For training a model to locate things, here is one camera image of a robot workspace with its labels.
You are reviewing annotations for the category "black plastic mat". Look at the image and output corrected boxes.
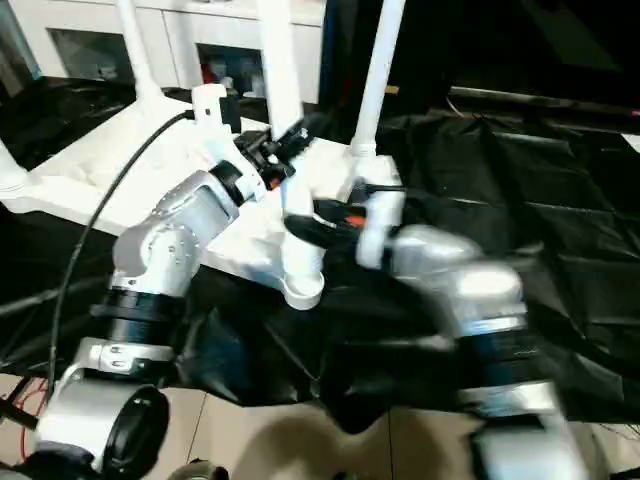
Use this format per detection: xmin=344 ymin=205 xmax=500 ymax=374
xmin=0 ymin=78 xmax=640 ymax=436

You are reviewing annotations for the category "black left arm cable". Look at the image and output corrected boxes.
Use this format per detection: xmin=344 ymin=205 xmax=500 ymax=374
xmin=44 ymin=110 xmax=197 ymax=383

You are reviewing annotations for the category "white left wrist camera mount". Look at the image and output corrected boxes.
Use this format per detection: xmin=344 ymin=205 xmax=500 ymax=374
xmin=189 ymin=84 xmax=247 ymax=187

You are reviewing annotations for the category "white plastic table leg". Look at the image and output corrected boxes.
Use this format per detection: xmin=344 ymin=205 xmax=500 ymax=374
xmin=349 ymin=0 xmax=407 ymax=157
xmin=114 ymin=0 xmax=167 ymax=103
xmin=257 ymin=0 xmax=327 ymax=310
xmin=0 ymin=138 xmax=33 ymax=193

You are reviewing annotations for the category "white glass-door cabinet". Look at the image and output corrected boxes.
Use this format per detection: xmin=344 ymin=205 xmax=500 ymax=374
xmin=5 ymin=0 xmax=329 ymax=103

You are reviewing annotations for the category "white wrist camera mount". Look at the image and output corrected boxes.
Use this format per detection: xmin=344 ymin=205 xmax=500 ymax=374
xmin=350 ymin=184 xmax=407 ymax=273
xmin=189 ymin=84 xmax=247 ymax=187

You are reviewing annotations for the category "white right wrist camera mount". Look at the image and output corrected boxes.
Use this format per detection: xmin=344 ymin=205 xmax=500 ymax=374
xmin=350 ymin=184 xmax=407 ymax=273

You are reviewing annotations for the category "white plastic table top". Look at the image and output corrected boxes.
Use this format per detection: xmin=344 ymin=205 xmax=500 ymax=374
xmin=0 ymin=90 xmax=407 ymax=310

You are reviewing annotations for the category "dark metal rail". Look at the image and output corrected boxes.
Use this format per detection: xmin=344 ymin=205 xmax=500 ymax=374
xmin=448 ymin=86 xmax=640 ymax=117

